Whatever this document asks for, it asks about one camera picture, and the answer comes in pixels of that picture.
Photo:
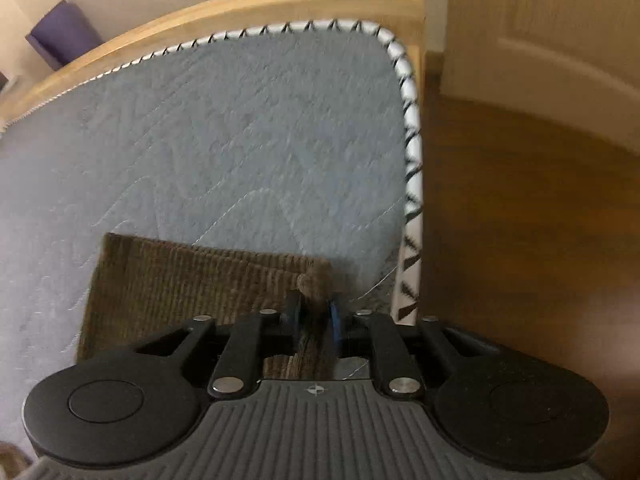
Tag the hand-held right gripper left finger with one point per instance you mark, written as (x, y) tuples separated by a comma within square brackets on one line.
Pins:
[(296, 316)]

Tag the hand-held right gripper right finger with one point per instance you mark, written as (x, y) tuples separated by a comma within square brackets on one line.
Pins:
[(334, 322)]

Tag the grey quilted mattress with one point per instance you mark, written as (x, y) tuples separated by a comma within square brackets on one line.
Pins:
[(225, 135)]

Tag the cream panelled door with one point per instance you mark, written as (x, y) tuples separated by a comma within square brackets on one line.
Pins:
[(540, 35)]

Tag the light wooden bed frame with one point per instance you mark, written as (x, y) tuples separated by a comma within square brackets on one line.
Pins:
[(200, 15)]

